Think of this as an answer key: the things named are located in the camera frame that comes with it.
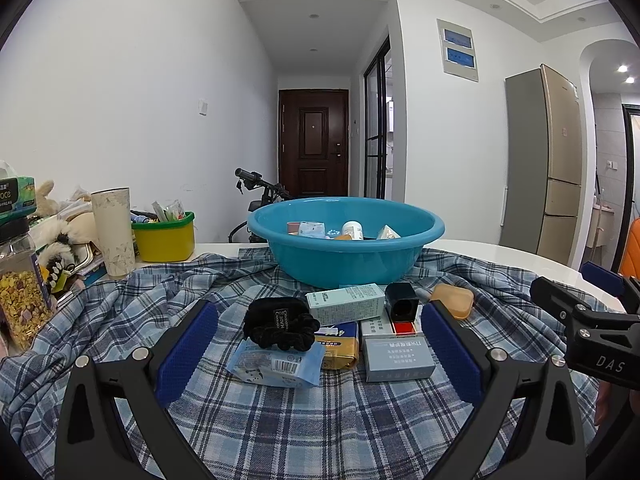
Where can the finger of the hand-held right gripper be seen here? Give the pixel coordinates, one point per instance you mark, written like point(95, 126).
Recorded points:
point(555, 297)
point(602, 274)

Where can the beige grey refrigerator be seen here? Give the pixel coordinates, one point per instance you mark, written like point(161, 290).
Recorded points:
point(550, 160)

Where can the white plastic bottle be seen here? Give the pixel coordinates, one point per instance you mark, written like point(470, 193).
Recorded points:
point(352, 230)

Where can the pink plastic case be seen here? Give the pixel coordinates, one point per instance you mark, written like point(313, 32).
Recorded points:
point(293, 227)

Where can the black open box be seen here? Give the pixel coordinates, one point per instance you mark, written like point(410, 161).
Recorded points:
point(402, 300)

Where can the blue panda wipes pack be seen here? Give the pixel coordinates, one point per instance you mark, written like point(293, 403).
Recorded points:
point(270, 365)

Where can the black scrunchie with label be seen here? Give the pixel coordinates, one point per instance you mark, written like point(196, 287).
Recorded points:
point(280, 335)

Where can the assorted small packets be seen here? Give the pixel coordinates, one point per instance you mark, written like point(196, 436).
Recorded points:
point(165, 210)

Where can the metal tray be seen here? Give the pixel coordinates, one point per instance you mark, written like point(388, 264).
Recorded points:
point(90, 265)

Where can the clear jar of cereal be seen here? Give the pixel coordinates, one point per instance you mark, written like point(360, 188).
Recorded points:
point(25, 305)

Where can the white light switch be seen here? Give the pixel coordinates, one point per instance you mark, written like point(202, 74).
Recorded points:
point(203, 107)

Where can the grey wall panel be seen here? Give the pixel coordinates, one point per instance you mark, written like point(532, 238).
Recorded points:
point(457, 50)

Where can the gold and blue box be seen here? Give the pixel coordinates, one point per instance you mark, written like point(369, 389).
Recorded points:
point(340, 355)

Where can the teal carton box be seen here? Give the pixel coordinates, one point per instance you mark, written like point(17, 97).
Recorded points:
point(345, 302)

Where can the person's right hand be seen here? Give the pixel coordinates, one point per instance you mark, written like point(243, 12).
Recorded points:
point(603, 405)

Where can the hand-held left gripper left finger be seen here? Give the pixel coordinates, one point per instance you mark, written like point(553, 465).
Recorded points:
point(187, 355)

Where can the grey blue carton box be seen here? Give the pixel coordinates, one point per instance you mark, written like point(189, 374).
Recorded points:
point(397, 360)

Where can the beige speckled cup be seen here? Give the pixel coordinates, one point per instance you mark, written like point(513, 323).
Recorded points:
point(112, 230)

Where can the white brown plush toy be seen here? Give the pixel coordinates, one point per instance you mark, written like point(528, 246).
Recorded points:
point(60, 255)

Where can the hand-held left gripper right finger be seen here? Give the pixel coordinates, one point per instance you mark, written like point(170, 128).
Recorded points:
point(452, 352)

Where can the light blue wet wipes pack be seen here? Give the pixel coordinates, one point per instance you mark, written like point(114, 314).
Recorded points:
point(312, 230)

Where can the green tissue pack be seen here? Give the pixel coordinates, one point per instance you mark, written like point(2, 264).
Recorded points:
point(17, 200)

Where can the orange soap box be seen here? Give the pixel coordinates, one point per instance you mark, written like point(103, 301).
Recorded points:
point(452, 300)

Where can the dark brown entrance door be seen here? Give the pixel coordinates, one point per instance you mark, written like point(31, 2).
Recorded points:
point(312, 145)

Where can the patterned sliding door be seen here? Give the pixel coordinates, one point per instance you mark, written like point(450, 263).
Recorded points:
point(632, 160)

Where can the blue plaid cloth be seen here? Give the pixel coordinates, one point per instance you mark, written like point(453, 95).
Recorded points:
point(300, 430)

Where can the orange chair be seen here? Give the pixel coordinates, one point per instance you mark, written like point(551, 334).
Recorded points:
point(632, 250)

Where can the yellow plastic container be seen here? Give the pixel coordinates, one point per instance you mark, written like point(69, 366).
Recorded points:
point(162, 242)

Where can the beige plush toy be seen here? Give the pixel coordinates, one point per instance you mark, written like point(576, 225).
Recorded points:
point(45, 195)

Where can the blue plastic basin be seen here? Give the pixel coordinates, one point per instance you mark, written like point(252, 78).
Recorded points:
point(345, 265)

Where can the black bicycle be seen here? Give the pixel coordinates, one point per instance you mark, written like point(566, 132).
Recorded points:
point(250, 176)

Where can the black framed glass partition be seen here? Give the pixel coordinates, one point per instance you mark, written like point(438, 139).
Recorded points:
point(372, 125)

